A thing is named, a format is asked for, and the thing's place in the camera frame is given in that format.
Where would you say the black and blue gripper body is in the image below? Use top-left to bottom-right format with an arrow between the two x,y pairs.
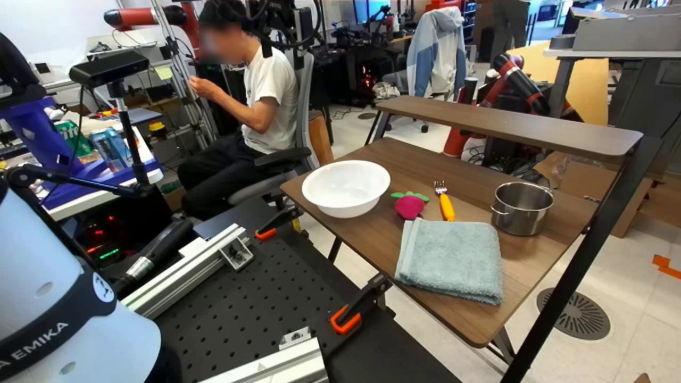
0,31 -> 80,183

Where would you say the white bowl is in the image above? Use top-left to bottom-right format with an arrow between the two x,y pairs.
299,157 -> 394,221

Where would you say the white side desk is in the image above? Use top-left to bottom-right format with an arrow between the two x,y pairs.
39,104 -> 165,221

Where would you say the blue box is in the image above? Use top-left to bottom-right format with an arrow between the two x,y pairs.
90,126 -> 136,173

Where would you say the black electronics box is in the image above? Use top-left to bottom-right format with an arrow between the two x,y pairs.
71,186 -> 182,275

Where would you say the red cylinder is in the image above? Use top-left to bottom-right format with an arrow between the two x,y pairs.
101,5 -> 192,32

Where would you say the silver lattice mast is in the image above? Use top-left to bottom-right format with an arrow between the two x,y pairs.
149,0 -> 222,146

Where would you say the seated person in white shirt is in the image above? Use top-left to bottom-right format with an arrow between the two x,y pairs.
175,0 -> 315,221

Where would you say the black orange bar clamp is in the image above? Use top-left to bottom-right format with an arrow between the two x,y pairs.
326,272 -> 394,338
251,198 -> 305,245

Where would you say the grey office chair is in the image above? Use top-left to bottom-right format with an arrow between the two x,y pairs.
225,45 -> 322,209

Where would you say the wooden table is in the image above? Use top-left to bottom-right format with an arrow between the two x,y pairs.
278,137 -> 604,367

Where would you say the pink toy vegetable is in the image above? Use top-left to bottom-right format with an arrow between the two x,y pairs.
388,188 -> 432,224

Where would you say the blue and white jacket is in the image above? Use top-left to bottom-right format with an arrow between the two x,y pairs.
404,7 -> 470,103

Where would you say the folded light blue towel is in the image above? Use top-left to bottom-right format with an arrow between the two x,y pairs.
391,218 -> 507,309

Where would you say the red and black robot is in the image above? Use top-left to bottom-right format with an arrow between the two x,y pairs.
443,52 -> 566,161

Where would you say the raised wooden table shelf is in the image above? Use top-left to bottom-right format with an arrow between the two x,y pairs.
373,93 -> 644,160

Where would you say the small steel pot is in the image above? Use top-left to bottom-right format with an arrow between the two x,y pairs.
487,178 -> 558,239

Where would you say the tan flat board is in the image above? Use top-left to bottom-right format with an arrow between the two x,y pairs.
507,40 -> 613,128

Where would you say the round floor drain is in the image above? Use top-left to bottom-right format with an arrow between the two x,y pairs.
533,286 -> 613,342

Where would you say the flattened cardboard sheet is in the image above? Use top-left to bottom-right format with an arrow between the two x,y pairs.
531,149 -> 655,241

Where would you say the grey metal desk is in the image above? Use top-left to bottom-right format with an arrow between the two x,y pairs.
544,7 -> 681,178

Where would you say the orange floor tape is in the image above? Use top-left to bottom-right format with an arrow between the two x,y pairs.
651,254 -> 681,282

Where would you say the black camera on stand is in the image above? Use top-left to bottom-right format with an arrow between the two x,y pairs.
66,48 -> 179,215

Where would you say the black cylindrical handle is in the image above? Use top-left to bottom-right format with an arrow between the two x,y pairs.
111,218 -> 195,291

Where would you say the aluminium extrusion rail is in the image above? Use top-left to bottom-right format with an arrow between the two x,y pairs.
120,221 -> 255,321
198,326 -> 330,383

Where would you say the black metal frame rail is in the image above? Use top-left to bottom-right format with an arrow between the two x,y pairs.
151,198 -> 463,383

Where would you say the black slanted table frame post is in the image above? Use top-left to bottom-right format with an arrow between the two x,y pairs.
498,135 -> 665,383

